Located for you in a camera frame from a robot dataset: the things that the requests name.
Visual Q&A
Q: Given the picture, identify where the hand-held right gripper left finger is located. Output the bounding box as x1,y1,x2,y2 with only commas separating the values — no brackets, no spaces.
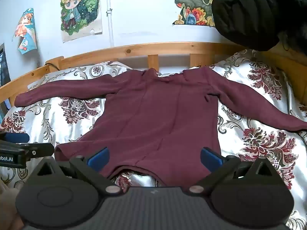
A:
30,147,122,195

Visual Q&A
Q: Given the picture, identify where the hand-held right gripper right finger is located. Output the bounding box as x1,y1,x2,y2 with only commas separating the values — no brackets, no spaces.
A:
187,147,279,195

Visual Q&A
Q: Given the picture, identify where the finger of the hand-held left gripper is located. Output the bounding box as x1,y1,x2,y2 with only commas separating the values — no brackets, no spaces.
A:
0,132,30,144
23,143,55,160

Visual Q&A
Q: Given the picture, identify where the maroon long-sleeve shirt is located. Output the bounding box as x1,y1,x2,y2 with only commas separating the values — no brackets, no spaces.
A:
14,67,307,188

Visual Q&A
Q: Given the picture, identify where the person's left forearm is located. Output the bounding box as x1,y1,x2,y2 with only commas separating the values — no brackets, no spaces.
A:
0,178,25,230

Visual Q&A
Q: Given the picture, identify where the floral white bedspread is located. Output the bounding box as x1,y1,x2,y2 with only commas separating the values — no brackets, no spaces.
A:
0,49,307,230

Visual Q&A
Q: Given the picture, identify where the dark framed picture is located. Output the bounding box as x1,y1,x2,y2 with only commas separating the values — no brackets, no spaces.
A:
0,43,11,87

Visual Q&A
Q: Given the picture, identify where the orange-haired cartoon figure poster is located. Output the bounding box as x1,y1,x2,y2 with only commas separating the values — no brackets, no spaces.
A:
12,8,37,54

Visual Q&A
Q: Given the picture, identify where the blond cartoon figure poster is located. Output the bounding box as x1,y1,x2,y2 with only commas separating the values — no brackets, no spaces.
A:
59,0,103,44

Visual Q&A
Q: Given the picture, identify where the black hanging garment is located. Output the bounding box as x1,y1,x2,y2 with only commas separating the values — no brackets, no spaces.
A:
211,0,307,53

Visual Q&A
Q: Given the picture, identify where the colourful landscape poster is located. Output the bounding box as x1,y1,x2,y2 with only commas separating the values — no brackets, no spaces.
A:
164,0,217,28

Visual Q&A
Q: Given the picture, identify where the wooden bed rail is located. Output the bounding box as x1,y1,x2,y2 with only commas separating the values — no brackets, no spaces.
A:
0,42,307,118

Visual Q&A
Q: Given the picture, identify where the white wall pipe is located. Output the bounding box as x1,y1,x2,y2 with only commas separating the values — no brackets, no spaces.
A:
106,0,115,47

